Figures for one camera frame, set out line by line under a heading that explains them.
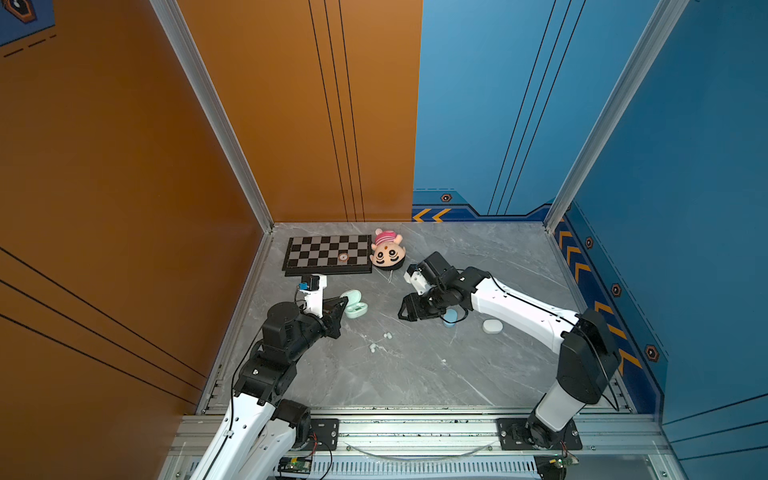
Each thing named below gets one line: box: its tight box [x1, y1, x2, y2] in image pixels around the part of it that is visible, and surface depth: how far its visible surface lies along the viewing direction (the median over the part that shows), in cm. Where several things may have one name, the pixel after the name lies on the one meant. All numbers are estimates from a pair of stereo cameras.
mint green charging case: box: [340, 289, 368, 318], surface depth 73 cm
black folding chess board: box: [282, 234, 373, 277], surface depth 108 cm
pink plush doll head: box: [369, 228, 406, 271], surface depth 104 cm
